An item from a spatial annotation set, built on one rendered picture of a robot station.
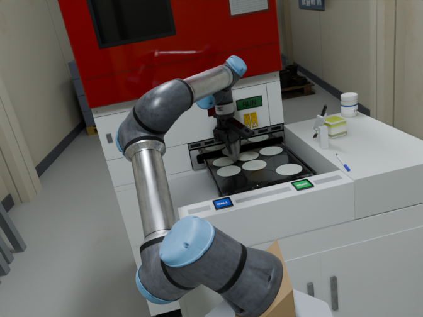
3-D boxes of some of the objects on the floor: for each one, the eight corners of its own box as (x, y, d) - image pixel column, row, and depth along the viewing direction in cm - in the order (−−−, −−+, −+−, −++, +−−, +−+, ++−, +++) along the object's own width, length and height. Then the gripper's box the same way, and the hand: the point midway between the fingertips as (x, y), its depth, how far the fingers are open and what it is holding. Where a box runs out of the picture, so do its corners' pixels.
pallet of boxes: (104, 116, 662) (87, 53, 622) (144, 109, 660) (129, 46, 620) (88, 135, 565) (66, 63, 525) (135, 127, 563) (116, 54, 523)
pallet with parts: (316, 94, 570) (314, 64, 553) (228, 109, 575) (224, 79, 558) (301, 83, 651) (299, 56, 634) (225, 95, 656) (221, 69, 639)
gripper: (221, 109, 160) (229, 155, 168) (208, 116, 154) (216, 163, 162) (238, 110, 154) (245, 158, 163) (225, 117, 148) (233, 166, 156)
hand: (236, 159), depth 160 cm, fingers closed
